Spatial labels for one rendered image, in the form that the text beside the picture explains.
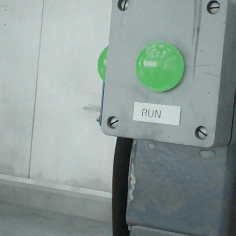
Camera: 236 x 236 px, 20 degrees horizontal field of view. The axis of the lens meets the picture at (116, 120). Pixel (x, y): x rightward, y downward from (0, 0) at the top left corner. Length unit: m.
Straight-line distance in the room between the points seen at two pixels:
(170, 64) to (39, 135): 6.28
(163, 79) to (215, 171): 0.08
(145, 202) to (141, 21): 0.13
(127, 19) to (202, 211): 0.13
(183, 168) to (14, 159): 6.41
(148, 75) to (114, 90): 0.03
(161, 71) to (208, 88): 0.03
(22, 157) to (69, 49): 1.18
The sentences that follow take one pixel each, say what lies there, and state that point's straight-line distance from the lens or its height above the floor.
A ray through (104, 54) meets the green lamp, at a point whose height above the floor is 1.29.
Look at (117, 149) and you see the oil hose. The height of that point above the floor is 1.23.
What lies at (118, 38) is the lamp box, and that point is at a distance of 0.42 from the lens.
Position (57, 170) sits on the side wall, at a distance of 6.58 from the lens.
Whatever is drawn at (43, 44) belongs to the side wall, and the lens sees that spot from 6.67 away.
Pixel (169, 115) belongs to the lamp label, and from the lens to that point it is 0.40.
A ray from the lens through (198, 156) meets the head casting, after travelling 0.45.
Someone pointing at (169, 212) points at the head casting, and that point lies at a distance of 0.46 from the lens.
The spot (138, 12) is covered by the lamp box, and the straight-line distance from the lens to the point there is 0.42.
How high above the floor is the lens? 1.27
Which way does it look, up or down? 3 degrees down
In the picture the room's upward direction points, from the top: 5 degrees clockwise
